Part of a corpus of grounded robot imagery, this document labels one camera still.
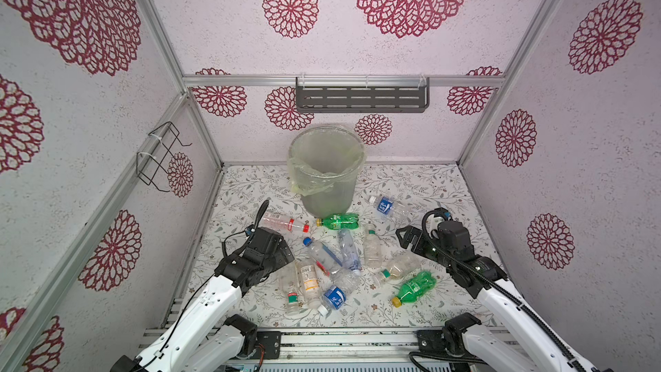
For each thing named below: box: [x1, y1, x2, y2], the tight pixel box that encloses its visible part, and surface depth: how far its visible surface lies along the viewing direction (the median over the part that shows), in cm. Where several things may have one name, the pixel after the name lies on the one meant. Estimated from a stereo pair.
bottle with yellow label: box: [295, 257, 322, 310], surface depth 83 cm
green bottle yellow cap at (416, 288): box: [391, 270, 438, 309], surface depth 81 cm
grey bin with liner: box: [287, 124, 366, 218], surface depth 96 cm
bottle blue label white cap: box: [317, 268, 362, 317], surface depth 81 cm
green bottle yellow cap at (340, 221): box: [315, 212, 360, 230], surface depth 99 cm
